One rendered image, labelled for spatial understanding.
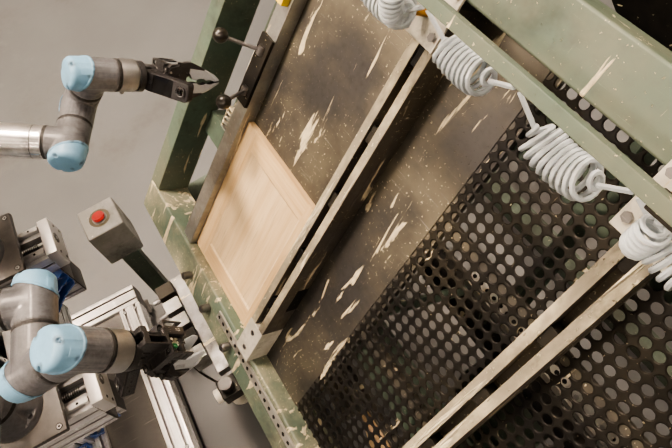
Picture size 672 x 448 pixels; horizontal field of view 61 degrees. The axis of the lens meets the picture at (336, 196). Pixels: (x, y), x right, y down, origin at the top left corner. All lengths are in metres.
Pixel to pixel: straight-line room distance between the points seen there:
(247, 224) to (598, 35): 1.06
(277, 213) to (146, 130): 2.02
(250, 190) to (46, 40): 2.88
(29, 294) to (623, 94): 0.99
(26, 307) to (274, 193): 0.66
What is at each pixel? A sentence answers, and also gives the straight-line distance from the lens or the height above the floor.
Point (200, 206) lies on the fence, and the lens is 1.78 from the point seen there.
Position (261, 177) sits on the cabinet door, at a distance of 1.54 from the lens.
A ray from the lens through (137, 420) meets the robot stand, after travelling 2.49.
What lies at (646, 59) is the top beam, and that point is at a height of 1.90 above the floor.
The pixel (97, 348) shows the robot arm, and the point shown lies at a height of 1.59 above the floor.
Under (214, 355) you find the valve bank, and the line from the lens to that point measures 1.88.
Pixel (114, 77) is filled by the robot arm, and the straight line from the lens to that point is 1.38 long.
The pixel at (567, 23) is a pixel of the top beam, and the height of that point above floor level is 1.88.
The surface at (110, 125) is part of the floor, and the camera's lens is 3.55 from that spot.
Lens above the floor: 2.47
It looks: 58 degrees down
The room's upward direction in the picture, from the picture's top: 10 degrees counter-clockwise
